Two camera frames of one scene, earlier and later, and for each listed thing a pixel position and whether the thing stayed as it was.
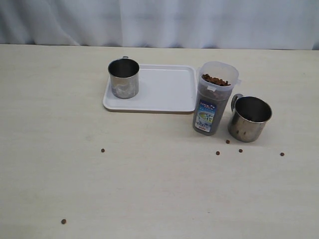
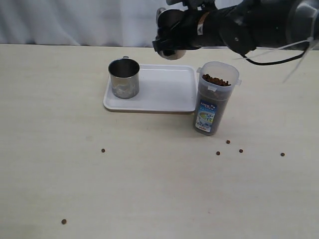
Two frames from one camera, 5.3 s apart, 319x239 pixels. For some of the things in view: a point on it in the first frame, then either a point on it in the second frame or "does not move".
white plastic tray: x=163 y=88 does not move
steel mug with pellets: x=124 y=74 does not move
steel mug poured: x=249 y=115 → x=177 y=55
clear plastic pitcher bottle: x=217 y=80 does not move
